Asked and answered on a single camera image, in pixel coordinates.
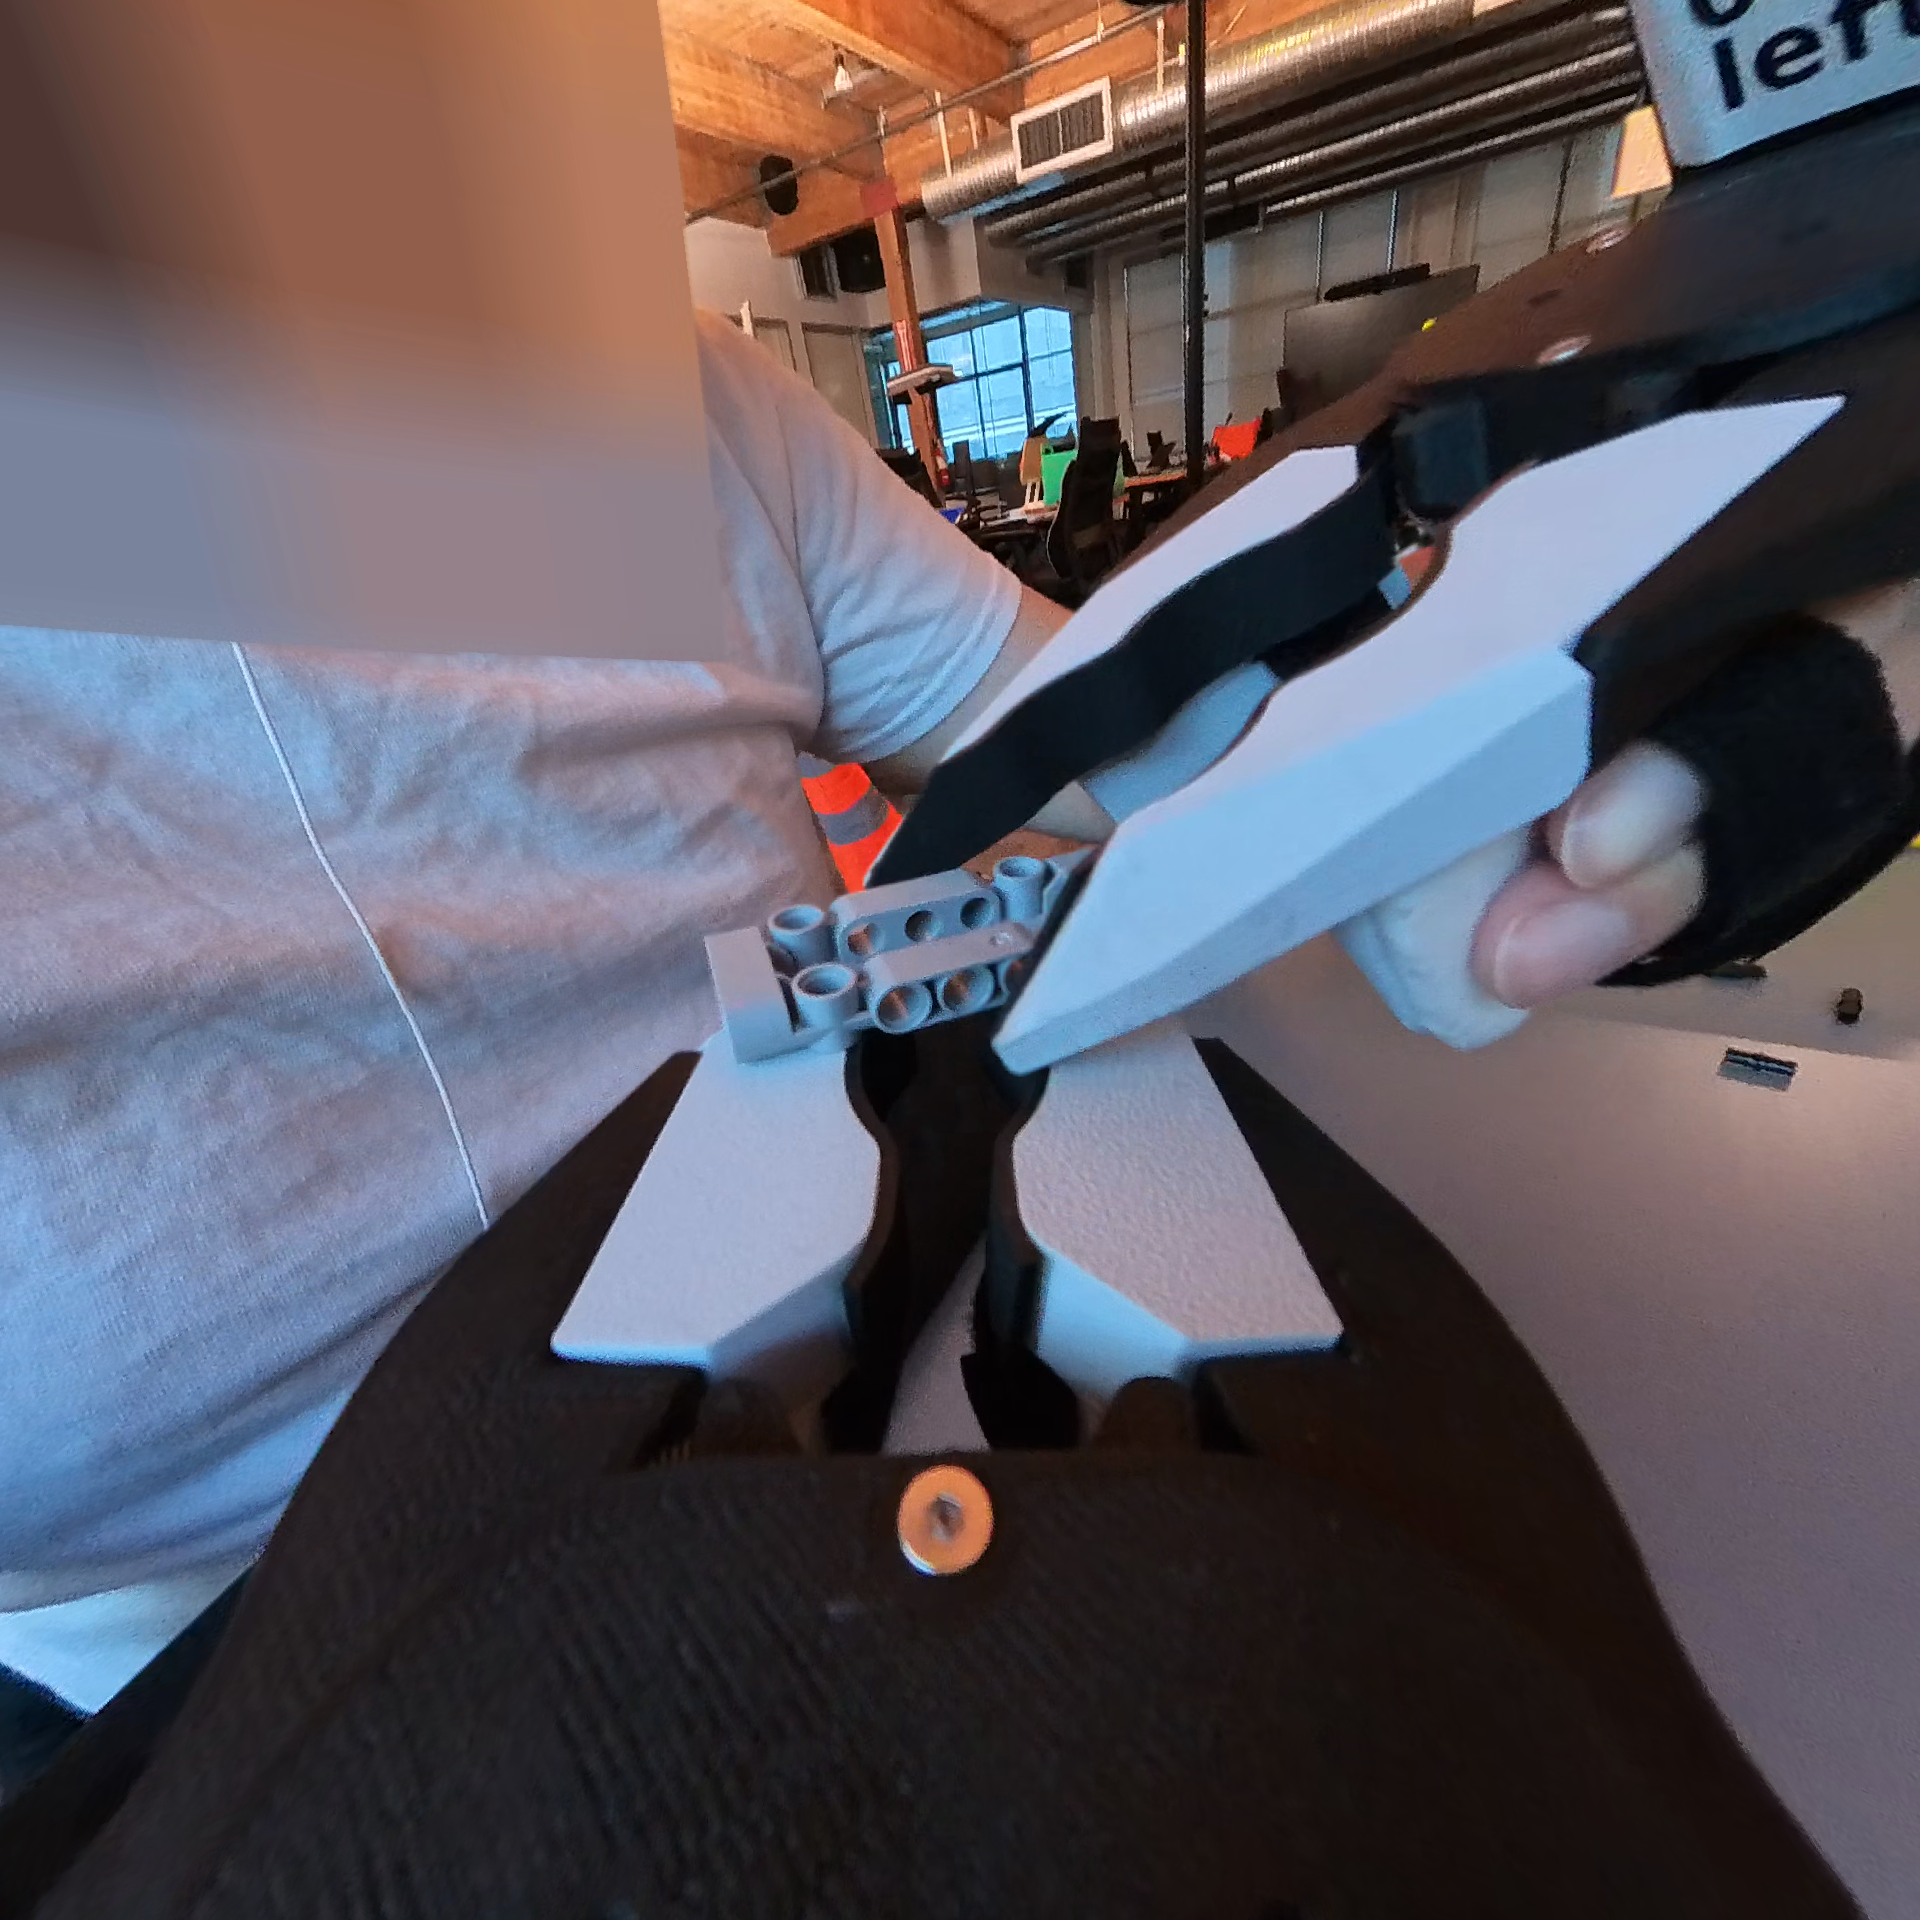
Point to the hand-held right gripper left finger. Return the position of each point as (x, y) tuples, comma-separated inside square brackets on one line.
[(720, 1200)]

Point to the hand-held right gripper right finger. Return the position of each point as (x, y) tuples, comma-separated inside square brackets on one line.
[(1170, 1200)]

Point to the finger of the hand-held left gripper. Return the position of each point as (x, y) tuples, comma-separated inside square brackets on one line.
[(1200, 556), (1425, 720)]

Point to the grey toy block frame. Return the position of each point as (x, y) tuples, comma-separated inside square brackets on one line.
[(746, 998)]

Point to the grey desk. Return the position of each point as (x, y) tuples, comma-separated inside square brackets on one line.
[(1651, 1350)]

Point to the person's left hand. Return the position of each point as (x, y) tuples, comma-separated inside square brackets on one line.
[(1605, 901)]

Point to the black pole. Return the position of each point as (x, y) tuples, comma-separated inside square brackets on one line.
[(1195, 225)]

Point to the orange traffic cone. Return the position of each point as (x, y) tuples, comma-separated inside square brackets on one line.
[(856, 820)]

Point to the person in white shirt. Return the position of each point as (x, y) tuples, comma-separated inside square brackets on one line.
[(299, 1049)]

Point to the white air vent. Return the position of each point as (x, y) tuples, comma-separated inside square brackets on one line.
[(1061, 128)]

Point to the black connector pin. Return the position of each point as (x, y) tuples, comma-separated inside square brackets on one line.
[(1755, 1069)]

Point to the metal ventilation duct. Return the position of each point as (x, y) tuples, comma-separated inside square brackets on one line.
[(1349, 76)]

